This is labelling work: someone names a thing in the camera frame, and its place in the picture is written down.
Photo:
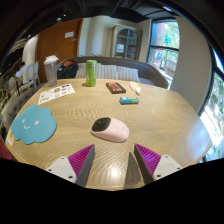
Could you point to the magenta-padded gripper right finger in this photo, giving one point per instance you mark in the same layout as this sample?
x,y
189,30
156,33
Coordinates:
x,y
151,160

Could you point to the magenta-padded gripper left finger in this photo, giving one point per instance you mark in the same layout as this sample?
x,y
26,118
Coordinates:
x,y
78,161

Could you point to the pink and black computer mouse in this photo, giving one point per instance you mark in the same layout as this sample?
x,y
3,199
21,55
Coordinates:
x,y
111,131

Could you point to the blue cloud-shaped mouse pad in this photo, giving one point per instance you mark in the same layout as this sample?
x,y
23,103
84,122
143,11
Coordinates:
x,y
33,125

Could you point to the small green and blue pack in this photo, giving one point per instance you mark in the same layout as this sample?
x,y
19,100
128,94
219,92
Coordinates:
x,y
129,100

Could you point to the white sticker sheet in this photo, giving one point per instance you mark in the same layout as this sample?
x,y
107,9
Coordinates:
x,y
55,93

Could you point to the white squeeze tube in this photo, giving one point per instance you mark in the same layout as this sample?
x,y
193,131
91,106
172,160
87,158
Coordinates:
x,y
135,87

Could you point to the black-framed side window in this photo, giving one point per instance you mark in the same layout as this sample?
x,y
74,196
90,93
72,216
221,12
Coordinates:
x,y
215,113

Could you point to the black and red flat box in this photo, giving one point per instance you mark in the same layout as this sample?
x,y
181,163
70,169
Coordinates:
x,y
115,88

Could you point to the grey tufted armchair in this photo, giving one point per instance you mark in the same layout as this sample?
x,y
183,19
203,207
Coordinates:
x,y
16,101

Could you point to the brown curved sofa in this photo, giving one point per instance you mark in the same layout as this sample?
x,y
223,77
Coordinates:
x,y
151,73

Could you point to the green drink can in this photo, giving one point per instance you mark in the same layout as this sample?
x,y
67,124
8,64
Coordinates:
x,y
91,74

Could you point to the small striped cushion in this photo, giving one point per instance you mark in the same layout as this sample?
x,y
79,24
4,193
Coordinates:
x,y
128,74

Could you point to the black and orange backpack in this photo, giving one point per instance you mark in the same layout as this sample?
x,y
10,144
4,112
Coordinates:
x,y
67,70

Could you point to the large striped cushion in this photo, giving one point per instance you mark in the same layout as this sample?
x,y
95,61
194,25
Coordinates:
x,y
105,71

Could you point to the group of white chairs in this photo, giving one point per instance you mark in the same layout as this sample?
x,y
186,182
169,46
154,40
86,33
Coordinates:
x,y
30,75

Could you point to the person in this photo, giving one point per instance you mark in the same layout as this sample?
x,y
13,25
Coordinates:
x,y
20,69

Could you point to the brown wooden door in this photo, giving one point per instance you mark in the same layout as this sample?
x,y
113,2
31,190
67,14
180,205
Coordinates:
x,y
58,46

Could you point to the glass-door wooden cabinet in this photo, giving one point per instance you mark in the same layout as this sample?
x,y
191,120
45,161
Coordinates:
x,y
126,42

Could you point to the white door sign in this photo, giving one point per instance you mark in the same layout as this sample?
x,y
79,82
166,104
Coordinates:
x,y
69,34

